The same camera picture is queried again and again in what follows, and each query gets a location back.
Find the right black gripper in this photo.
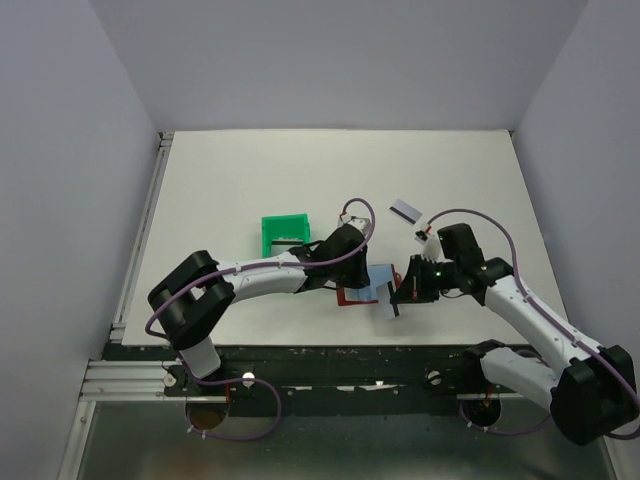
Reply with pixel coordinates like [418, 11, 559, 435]
[391, 253, 461, 303]

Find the red card holder wallet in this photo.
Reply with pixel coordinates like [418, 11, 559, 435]
[336, 264, 402, 307]

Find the green plastic card tray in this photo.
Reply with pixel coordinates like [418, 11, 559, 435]
[261, 214, 311, 258]

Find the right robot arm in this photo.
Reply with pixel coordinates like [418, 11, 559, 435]
[391, 223, 639, 446]

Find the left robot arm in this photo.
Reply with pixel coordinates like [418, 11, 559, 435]
[147, 216, 373, 395]

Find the white magnetic stripe card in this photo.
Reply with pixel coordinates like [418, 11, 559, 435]
[389, 199, 422, 225]

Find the silver card in tray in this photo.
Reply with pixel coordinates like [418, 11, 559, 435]
[270, 238, 304, 256]

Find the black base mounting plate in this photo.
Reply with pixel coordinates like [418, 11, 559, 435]
[164, 345, 503, 417]

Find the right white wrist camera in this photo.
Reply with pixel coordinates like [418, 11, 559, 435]
[415, 226, 442, 262]

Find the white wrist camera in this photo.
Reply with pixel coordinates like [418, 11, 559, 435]
[338, 213, 373, 237]
[415, 226, 442, 262]

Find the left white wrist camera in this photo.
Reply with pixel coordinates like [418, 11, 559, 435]
[338, 213, 373, 237]

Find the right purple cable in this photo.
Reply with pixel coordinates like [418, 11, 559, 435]
[424, 208, 640, 441]

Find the left aluminium rail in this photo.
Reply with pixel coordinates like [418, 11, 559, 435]
[107, 132, 175, 343]

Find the aluminium rail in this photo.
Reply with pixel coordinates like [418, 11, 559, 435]
[81, 349, 512, 403]
[107, 132, 175, 343]

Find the front aluminium rail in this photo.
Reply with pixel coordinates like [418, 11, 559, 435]
[81, 349, 512, 403]

